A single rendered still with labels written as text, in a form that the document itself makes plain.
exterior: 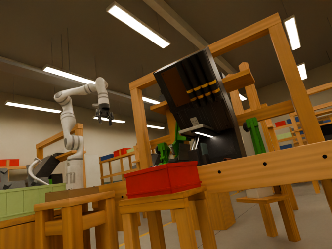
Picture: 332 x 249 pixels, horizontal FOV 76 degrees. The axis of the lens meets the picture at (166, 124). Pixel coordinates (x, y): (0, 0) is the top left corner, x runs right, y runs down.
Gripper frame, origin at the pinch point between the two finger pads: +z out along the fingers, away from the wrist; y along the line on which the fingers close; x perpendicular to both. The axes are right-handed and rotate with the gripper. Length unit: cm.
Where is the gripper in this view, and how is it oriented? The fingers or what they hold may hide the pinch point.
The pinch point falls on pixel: (105, 124)
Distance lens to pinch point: 152.6
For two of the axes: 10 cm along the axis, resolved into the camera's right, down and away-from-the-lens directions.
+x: -8.4, 2.7, 4.7
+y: 5.1, 1.4, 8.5
